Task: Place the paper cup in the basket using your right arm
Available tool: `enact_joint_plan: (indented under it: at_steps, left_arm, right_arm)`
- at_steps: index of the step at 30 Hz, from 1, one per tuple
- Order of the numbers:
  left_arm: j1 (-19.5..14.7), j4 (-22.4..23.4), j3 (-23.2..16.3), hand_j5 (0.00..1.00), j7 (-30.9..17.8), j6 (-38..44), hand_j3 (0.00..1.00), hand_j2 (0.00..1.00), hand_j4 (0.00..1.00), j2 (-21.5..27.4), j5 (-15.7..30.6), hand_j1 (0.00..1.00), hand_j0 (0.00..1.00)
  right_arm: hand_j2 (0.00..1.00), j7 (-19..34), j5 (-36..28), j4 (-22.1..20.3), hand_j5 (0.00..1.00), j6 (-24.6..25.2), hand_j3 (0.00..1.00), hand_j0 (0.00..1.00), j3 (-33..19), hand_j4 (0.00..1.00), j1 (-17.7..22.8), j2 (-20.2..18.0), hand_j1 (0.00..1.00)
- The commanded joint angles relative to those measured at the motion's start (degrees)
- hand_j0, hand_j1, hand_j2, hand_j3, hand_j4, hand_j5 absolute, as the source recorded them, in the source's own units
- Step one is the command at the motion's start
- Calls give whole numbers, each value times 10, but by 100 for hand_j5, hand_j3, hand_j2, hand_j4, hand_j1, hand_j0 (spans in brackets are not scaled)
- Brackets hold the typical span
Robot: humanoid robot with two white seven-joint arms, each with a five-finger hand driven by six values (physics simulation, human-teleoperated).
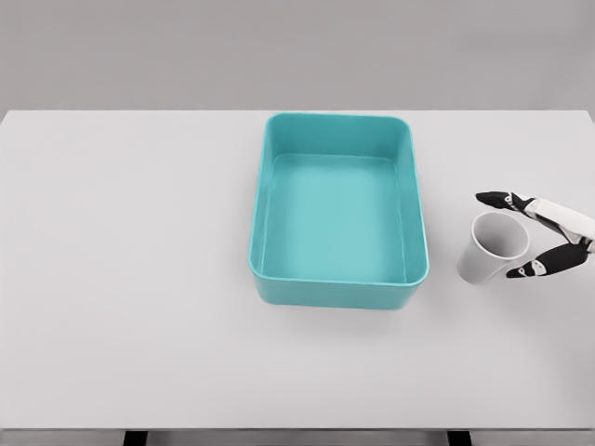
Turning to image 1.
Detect white paper cup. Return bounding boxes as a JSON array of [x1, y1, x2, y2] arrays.
[[456, 211, 531, 286]]

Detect teal plastic basket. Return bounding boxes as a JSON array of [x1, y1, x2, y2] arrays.
[[248, 111, 430, 310]]

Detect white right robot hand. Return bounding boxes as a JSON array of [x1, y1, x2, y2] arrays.
[[474, 190, 595, 281]]

